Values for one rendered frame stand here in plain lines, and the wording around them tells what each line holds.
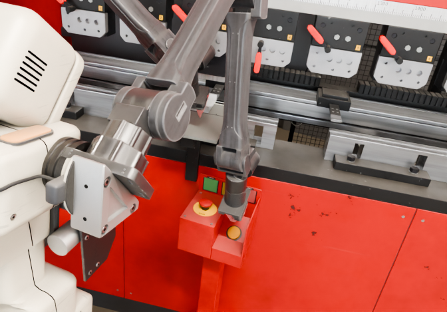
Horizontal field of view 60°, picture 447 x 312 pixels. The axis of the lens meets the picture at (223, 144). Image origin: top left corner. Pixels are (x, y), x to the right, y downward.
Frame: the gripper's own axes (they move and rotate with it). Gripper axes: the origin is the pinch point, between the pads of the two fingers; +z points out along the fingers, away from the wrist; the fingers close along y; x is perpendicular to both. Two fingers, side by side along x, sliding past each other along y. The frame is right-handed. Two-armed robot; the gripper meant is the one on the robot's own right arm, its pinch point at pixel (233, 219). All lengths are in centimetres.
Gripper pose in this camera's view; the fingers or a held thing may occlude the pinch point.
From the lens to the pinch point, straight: 114.1
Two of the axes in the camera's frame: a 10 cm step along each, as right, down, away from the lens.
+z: -0.3, 7.3, 6.8
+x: -9.5, -2.4, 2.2
